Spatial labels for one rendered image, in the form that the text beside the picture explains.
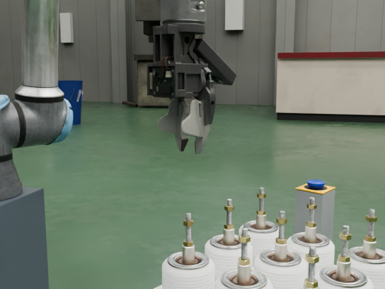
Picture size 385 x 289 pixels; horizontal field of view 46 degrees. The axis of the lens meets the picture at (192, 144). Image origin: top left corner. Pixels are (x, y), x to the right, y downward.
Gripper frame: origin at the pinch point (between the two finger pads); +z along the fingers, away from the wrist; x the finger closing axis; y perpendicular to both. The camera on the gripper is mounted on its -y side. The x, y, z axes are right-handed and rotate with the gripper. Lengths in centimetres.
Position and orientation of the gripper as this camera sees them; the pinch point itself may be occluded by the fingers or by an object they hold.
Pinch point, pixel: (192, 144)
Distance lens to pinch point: 78.5
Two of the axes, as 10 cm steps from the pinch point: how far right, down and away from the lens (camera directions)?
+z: 0.0, 9.9, 1.6
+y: -7.0, 1.1, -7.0
